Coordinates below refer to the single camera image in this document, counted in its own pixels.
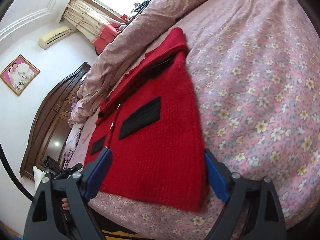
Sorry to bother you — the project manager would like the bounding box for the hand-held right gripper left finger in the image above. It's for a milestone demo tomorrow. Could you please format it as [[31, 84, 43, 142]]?
[[24, 148, 113, 240]]

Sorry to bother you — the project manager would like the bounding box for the cream air conditioner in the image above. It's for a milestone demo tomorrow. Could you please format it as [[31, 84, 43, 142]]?
[[38, 26, 72, 50]]

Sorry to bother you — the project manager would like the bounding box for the white and purple pillow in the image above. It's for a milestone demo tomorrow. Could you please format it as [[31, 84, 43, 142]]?
[[64, 120, 85, 170]]

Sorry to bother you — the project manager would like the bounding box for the red knitted cardigan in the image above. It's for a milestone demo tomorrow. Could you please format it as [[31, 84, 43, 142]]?
[[82, 27, 209, 212]]

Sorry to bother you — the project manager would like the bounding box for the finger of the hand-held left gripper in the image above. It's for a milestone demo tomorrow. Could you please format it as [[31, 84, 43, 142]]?
[[64, 163, 83, 174]]

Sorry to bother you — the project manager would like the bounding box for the framed pink wall picture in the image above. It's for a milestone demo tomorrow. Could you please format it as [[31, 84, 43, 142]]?
[[0, 54, 41, 97]]

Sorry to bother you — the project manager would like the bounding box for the pink floral quilt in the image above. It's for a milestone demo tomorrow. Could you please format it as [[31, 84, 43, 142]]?
[[69, 0, 253, 128]]

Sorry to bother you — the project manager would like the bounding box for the person's left hand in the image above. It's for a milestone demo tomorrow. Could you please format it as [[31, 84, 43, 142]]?
[[61, 197, 72, 212]]

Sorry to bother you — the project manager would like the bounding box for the black cable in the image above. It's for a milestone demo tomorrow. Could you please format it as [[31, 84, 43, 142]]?
[[64, 150, 75, 168]]

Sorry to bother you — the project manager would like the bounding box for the dark wooden headboard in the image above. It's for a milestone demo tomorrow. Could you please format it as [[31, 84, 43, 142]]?
[[20, 62, 92, 183]]

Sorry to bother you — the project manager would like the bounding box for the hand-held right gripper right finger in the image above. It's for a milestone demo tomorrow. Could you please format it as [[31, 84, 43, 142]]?
[[204, 149, 287, 240]]

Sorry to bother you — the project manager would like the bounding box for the pile of clothes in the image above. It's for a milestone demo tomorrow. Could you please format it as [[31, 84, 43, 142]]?
[[130, 0, 155, 15]]

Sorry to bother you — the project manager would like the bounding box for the cream and red curtain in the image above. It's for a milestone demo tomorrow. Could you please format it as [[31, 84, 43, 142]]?
[[62, 0, 120, 54]]

